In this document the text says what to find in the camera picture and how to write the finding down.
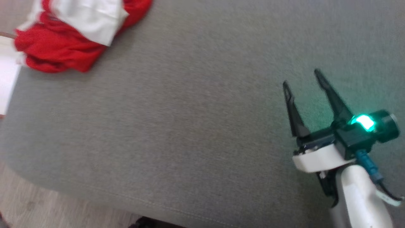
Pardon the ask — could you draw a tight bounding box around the large grey fabric sofa seat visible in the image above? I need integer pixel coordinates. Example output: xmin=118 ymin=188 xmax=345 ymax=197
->
xmin=0 ymin=0 xmax=405 ymax=228

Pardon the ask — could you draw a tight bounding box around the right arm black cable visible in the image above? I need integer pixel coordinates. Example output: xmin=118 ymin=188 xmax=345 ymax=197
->
xmin=356 ymin=150 xmax=405 ymax=206

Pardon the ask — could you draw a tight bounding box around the red shirt with white sleeves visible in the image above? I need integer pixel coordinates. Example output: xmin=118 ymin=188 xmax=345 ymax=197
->
xmin=13 ymin=0 xmax=153 ymax=73

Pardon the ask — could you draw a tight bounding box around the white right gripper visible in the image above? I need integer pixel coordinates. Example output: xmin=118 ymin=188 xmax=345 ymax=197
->
xmin=283 ymin=69 xmax=356 ymax=173

